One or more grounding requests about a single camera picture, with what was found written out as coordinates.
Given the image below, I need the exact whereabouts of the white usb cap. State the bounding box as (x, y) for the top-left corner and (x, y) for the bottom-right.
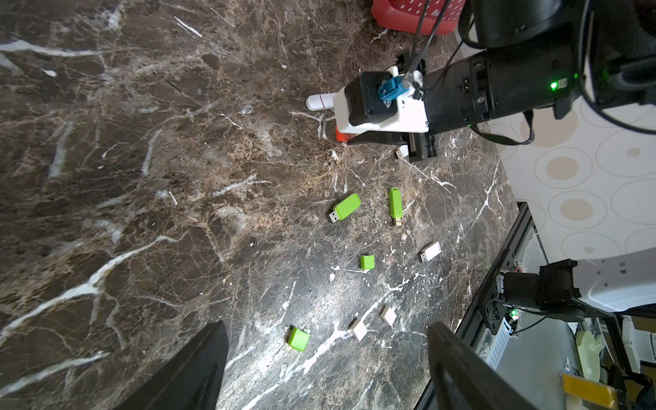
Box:
(348, 319), (367, 342)
(380, 306), (397, 327)

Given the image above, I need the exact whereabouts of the red usb drive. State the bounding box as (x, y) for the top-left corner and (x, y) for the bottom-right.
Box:
(335, 127), (355, 143)

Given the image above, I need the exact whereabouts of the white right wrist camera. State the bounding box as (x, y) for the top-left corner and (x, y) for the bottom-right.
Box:
(333, 66), (429, 136)

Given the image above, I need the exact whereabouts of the white rounded usb drive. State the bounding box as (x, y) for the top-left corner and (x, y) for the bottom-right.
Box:
(305, 93), (336, 112)

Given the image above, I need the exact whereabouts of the green usb drive uncapped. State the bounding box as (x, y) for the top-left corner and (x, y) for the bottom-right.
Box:
(389, 187), (403, 227)

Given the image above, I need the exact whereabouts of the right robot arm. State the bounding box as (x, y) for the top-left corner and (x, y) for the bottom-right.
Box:
(335, 1), (655, 162)

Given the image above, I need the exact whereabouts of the green usb drive capped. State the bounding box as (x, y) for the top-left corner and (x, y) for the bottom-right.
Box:
(328, 193), (361, 223)

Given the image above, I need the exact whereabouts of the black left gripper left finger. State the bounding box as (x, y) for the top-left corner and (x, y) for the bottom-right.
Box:
(117, 321), (229, 409)

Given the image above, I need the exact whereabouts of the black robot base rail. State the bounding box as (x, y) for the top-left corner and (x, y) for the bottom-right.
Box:
(414, 202), (544, 410)

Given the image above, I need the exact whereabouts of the white usb drive front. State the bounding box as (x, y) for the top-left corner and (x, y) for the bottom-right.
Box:
(420, 242), (442, 262)

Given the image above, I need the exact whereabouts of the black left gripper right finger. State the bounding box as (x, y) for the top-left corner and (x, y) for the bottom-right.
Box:
(427, 322), (534, 409)

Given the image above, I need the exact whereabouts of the white rectangular usb drive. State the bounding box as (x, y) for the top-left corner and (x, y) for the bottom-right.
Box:
(395, 145), (409, 160)

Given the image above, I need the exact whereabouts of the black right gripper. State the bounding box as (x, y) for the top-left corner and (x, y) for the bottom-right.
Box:
(349, 30), (575, 162)

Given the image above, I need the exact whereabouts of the red polka dot toaster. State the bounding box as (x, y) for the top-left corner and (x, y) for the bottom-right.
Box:
(371, 0), (466, 36)

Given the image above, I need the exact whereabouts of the green usb cap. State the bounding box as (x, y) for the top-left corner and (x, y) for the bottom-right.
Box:
(360, 255), (375, 271)
(287, 326), (310, 352)

